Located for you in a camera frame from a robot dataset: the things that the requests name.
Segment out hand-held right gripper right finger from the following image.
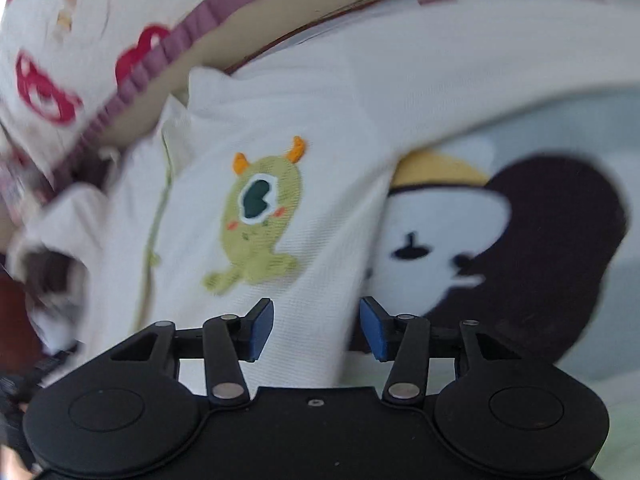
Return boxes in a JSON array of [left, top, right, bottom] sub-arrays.
[[360, 296, 526, 405]]

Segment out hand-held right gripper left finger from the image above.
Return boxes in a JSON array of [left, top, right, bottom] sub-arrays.
[[110, 297, 275, 407]]

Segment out cream waffle-knit monster top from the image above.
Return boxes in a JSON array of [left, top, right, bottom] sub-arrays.
[[10, 7, 640, 392]]

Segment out beige bed base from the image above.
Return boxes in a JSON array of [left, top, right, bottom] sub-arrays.
[[100, 0, 506, 153]]

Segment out bear printed blanket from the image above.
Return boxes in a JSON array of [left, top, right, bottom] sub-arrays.
[[0, 0, 333, 203]]

